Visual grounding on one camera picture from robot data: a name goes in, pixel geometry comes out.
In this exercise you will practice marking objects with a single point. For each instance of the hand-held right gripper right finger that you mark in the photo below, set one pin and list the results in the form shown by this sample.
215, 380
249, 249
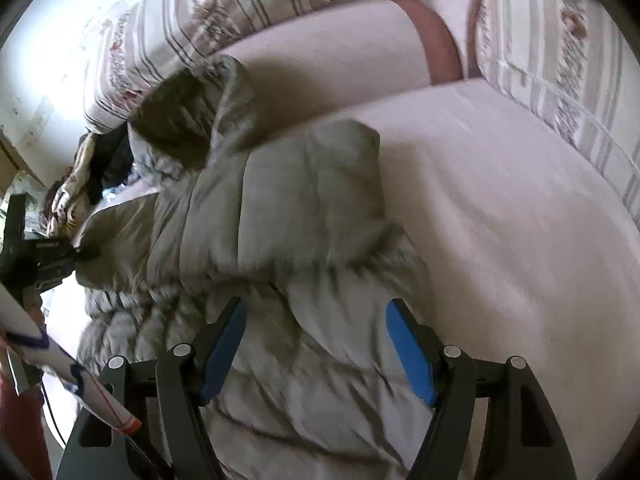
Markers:
410, 355

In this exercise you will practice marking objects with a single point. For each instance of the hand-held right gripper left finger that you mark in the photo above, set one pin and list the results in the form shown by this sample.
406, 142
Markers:
225, 350

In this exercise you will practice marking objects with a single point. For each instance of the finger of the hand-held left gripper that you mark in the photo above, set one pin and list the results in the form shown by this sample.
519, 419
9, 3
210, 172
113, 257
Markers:
50, 257

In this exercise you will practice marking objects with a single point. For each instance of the grey puffer jacket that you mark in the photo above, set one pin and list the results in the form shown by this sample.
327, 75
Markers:
300, 200

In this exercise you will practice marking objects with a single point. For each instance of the cream patterned cloth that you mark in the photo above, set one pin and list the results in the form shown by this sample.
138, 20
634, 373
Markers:
75, 185

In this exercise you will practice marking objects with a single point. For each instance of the beige wooden furniture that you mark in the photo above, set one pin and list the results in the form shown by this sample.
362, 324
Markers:
12, 160

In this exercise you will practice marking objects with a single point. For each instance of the person's red clothing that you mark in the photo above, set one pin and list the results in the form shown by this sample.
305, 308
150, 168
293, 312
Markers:
27, 435

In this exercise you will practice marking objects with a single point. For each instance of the black cloth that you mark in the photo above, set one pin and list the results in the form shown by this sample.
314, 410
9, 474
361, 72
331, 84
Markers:
117, 160

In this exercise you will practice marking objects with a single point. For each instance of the striped floral back cushion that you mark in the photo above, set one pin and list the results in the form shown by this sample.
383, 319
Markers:
540, 60
200, 10

